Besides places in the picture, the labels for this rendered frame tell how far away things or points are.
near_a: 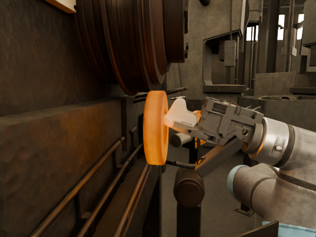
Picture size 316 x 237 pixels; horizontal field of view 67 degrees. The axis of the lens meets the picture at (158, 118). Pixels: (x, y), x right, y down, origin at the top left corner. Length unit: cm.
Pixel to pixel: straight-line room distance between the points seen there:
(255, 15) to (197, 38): 629
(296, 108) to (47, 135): 275
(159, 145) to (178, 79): 300
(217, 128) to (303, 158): 16
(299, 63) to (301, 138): 409
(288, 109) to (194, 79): 125
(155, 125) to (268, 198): 28
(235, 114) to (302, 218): 22
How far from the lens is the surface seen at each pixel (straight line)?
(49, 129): 38
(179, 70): 345
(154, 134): 44
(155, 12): 56
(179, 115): 48
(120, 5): 53
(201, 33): 343
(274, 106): 280
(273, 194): 56
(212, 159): 51
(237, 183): 64
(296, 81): 454
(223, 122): 47
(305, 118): 303
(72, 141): 44
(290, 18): 747
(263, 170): 66
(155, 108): 44
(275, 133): 50
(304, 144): 52
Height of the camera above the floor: 92
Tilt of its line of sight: 8 degrees down
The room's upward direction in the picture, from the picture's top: straight up
